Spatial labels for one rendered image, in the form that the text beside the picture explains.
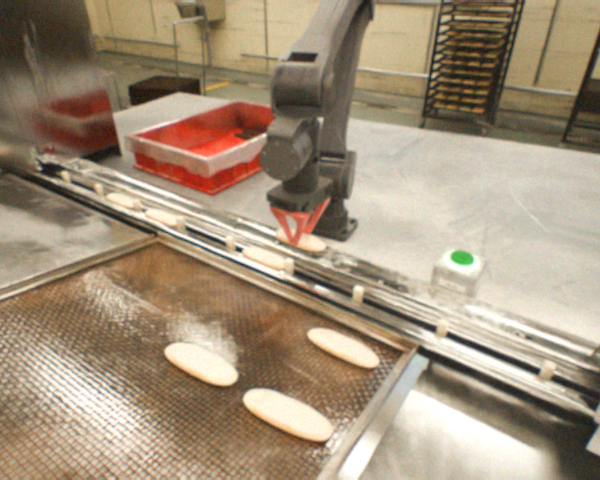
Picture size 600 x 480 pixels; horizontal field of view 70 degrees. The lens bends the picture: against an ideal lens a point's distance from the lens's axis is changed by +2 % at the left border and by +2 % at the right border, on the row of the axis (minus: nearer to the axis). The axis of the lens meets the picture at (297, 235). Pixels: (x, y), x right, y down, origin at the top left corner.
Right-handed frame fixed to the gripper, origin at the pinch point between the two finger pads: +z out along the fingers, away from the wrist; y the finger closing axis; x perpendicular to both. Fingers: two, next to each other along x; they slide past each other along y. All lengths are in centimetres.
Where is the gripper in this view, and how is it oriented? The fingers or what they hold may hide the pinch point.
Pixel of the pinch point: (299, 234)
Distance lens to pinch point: 71.9
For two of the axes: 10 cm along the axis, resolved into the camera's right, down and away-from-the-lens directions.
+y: 5.5, -4.4, 7.1
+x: -8.3, -3.0, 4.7
